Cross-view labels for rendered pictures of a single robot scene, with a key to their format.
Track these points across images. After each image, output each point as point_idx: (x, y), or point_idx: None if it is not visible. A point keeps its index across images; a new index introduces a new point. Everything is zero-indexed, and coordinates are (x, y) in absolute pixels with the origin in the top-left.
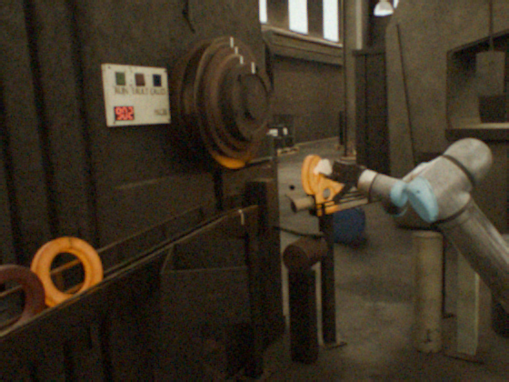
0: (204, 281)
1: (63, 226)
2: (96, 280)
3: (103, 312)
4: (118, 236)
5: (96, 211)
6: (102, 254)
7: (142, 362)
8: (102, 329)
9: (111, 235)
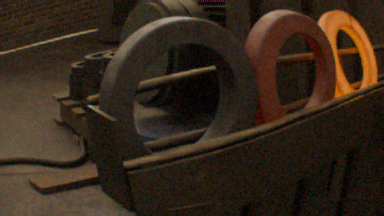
0: None
1: (317, 16)
2: (373, 81)
3: (377, 125)
4: (379, 42)
5: (355, 6)
6: (361, 61)
7: (383, 199)
8: (348, 165)
9: (371, 38)
